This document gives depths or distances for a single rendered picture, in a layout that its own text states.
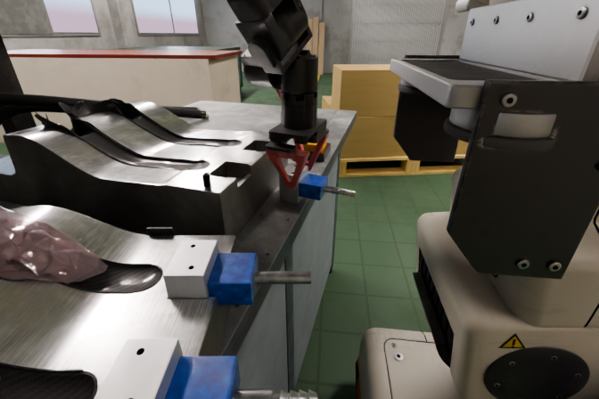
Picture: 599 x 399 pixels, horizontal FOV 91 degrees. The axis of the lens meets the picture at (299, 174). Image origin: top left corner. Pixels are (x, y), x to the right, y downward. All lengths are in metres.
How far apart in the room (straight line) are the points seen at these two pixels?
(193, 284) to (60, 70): 3.53
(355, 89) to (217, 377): 2.17
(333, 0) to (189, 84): 7.02
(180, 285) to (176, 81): 2.85
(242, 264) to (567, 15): 0.33
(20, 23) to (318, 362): 1.44
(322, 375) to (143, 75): 2.81
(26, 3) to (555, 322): 1.37
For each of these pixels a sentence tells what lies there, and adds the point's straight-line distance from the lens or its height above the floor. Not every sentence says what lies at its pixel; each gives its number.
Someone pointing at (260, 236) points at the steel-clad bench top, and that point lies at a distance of 0.45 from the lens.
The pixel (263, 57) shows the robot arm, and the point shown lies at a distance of 0.41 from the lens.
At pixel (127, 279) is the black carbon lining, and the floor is 0.85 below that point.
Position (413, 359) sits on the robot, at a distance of 0.99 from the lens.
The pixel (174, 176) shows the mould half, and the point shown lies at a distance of 0.46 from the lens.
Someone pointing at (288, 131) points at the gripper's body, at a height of 0.94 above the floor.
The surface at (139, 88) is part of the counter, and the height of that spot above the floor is 0.61.
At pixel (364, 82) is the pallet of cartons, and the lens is 2.30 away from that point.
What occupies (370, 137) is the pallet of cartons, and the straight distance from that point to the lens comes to 2.41.
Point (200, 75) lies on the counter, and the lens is 2.97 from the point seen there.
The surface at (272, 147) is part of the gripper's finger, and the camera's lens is 0.46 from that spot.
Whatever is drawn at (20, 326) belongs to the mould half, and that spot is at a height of 0.87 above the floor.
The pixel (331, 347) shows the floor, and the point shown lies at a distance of 1.30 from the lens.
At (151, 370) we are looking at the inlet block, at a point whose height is 0.88.
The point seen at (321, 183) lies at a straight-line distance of 0.51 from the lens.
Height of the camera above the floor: 1.07
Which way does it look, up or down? 25 degrees down
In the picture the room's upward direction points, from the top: straight up
